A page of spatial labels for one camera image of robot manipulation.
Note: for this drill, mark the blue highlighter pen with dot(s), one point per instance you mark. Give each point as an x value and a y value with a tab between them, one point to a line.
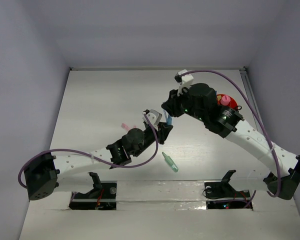
168	118

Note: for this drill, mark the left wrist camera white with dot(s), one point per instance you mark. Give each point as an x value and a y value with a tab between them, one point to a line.
152	117

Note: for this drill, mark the silver taped front panel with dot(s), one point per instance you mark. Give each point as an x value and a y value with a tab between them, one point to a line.
171	195

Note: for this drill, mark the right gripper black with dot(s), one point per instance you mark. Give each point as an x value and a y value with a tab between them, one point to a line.
172	104

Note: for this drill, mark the pink highlighter pen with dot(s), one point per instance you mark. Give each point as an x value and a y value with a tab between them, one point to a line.
127	128

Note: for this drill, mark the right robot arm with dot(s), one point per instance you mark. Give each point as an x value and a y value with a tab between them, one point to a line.
231	125

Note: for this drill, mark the green highlighter pen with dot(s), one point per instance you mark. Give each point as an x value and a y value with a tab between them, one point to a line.
169	161

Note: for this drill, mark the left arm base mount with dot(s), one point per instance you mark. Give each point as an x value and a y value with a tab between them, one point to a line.
101	197

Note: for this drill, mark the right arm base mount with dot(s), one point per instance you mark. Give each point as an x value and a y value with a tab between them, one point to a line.
220	195

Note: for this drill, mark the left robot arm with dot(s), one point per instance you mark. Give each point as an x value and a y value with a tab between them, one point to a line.
46	173

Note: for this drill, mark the pink capped glue bottle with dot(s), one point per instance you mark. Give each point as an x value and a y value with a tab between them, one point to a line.
225	100

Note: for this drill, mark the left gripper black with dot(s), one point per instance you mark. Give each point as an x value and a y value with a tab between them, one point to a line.
162	132

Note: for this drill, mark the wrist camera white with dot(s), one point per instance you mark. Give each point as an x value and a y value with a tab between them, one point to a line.
152	117
184	80

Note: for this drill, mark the orange round organizer container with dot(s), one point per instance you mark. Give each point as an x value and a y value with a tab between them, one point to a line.
233	104

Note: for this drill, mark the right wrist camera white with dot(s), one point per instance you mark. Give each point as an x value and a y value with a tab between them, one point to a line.
184	80

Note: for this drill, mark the aluminium rail right edge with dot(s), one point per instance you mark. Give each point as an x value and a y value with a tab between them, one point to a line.
258	120

